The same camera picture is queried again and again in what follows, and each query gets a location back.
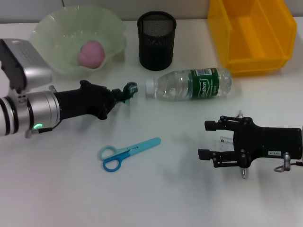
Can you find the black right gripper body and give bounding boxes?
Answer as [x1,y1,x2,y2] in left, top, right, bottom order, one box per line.
[232,116,303,169]

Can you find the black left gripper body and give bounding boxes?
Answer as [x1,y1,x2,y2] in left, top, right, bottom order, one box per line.
[53,79,114,120]

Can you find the green plastic wrapper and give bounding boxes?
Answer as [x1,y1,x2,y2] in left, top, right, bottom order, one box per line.
[122,81,139,106]

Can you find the pink peach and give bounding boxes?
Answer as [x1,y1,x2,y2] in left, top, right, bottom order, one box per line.
[77,40,106,70]

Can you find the clear water bottle green label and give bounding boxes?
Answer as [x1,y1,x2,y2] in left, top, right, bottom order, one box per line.
[144,67,232,101]

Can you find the clear plastic ruler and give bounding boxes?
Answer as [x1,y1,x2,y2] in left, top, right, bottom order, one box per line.
[218,135,235,152]

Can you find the blue teal scissors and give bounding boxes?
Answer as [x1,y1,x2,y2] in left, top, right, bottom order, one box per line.
[98,137,162,172]

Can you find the black mesh pen cup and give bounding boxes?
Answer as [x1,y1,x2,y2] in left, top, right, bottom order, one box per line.
[136,10,178,71]

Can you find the pale green glass fruit plate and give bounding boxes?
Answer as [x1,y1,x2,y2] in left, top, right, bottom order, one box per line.
[30,6,127,80]

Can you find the yellow plastic bin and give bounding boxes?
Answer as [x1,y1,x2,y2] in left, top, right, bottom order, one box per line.
[207,0,298,77]

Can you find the right gripper cable with plug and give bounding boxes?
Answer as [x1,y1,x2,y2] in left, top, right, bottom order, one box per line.
[274,152,303,173]

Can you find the gripper cable with plug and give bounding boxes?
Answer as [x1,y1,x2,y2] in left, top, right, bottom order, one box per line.
[24,120,62,139]
[274,152,303,173]

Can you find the left gripper cable with plug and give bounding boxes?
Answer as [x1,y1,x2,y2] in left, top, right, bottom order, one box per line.
[24,120,62,139]

